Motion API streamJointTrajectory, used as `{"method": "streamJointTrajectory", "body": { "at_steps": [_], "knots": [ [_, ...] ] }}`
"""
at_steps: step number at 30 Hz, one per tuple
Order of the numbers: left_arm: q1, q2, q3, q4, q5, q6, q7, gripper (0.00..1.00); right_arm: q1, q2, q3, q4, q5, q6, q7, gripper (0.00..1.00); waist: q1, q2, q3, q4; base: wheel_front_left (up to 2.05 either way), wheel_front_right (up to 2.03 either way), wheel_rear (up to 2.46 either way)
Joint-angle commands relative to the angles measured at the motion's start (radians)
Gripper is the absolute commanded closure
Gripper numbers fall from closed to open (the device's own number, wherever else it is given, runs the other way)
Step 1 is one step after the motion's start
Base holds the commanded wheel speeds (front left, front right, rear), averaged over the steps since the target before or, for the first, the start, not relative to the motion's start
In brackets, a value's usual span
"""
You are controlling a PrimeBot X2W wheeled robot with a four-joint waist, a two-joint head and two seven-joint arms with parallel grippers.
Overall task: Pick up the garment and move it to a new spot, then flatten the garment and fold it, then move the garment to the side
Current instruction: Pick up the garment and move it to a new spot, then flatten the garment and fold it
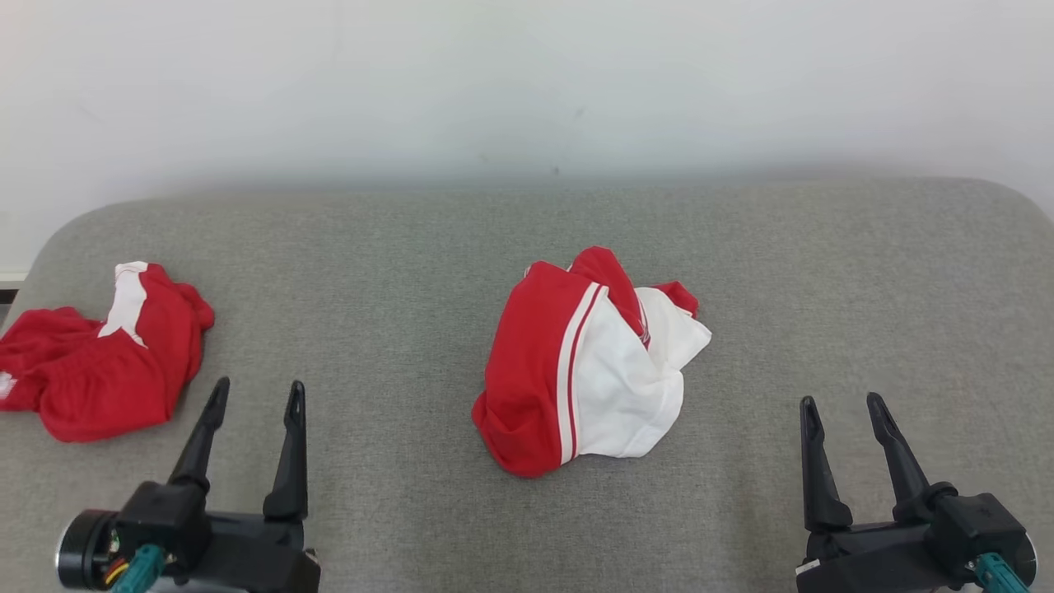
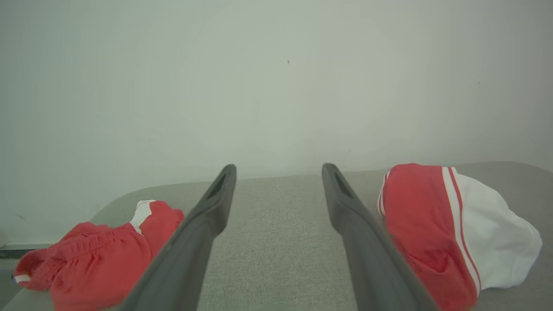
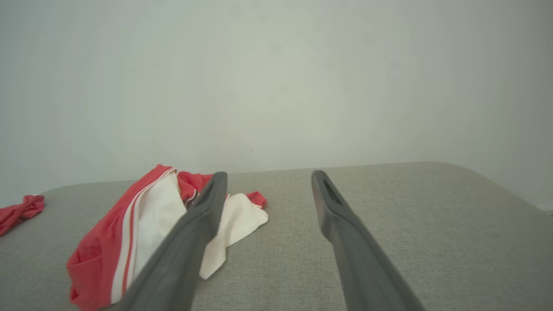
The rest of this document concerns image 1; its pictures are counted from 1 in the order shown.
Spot grey fabric sofa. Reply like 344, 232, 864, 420
0, 177, 1054, 593

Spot red white basketball jersey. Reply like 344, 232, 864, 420
471, 245, 713, 479

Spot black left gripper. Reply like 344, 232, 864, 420
56, 377, 322, 593

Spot red shorts with white stripe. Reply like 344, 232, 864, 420
0, 261, 216, 444

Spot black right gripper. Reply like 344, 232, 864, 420
795, 392, 1038, 593

